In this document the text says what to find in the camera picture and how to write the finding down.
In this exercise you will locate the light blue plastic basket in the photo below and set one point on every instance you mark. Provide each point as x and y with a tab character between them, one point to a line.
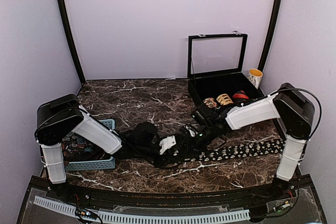
96	160

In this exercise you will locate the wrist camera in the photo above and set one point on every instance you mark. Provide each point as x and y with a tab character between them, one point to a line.
205	116
145	133

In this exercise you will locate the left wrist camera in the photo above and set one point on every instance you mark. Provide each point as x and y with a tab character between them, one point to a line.
145	133

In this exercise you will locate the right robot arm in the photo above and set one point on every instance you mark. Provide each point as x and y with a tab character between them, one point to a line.
287	104

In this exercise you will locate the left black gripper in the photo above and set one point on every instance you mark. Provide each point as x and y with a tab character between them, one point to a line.
166	159

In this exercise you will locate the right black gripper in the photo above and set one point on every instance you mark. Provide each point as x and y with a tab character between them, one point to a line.
192	150

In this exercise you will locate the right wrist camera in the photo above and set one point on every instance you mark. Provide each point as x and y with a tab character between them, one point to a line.
205	116

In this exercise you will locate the black front rail base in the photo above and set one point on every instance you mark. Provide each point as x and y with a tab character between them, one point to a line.
98	198

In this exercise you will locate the black white patterned tie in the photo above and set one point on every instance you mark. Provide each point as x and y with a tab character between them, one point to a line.
237	151

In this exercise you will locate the white yellow mug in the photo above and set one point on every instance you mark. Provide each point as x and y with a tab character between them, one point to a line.
255	77

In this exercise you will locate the tan striped rolled tie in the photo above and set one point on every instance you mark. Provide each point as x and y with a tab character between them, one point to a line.
224	99

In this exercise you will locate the brown floral rolled tie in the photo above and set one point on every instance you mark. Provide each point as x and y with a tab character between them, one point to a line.
210	102

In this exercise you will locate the white slotted cable duct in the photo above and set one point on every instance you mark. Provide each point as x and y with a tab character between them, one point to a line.
127	214

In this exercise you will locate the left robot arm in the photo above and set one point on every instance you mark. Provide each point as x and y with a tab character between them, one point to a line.
64	115

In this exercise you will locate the black frame post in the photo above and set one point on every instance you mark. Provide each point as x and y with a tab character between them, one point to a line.
270	34
70	40

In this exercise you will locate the black glass-lid tie box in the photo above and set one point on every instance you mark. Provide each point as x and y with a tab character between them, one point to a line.
214	67

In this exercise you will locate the red black rolled tie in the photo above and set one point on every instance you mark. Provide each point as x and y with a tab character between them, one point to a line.
240	95

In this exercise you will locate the right black frame post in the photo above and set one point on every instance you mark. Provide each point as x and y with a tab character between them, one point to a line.
270	34

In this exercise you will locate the left black frame post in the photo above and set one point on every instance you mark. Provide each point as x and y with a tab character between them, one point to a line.
70	40

